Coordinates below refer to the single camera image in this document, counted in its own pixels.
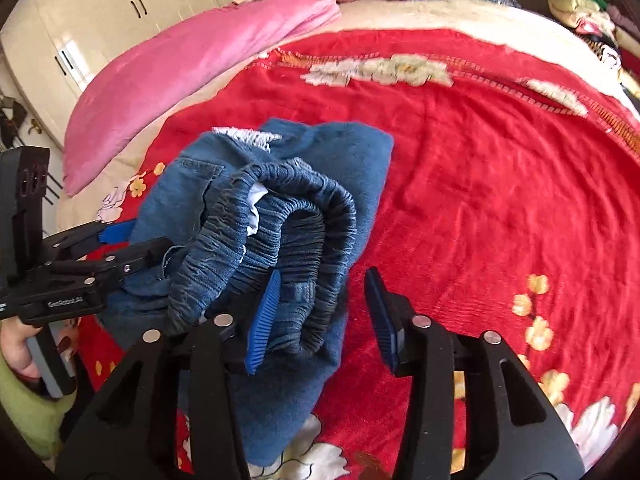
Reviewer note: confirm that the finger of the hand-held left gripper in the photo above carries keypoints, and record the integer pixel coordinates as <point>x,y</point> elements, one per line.
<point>112,232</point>
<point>140,257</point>

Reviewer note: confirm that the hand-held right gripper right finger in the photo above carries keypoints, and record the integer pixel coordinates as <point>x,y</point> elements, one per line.
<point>382,320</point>

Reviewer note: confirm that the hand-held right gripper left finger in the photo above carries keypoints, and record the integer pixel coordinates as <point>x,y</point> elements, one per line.
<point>264,325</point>

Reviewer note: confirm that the blue denim pants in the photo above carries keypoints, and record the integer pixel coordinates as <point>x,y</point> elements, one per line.
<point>320,180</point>

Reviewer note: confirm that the person's left forearm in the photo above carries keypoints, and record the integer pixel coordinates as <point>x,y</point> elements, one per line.
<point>30,410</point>

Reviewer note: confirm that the person's left hand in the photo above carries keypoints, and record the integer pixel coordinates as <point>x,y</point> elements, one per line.
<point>17,350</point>

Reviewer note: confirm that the pink pillow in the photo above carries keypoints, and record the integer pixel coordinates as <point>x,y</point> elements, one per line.
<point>165,85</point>

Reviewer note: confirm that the red floral blanket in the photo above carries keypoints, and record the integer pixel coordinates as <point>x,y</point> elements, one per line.
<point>475,185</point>

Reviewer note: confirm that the cream wardrobe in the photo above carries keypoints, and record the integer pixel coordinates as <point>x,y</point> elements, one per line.
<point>125,25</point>

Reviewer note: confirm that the pile of folded clothes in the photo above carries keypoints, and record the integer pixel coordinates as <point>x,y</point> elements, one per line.
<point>590,10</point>

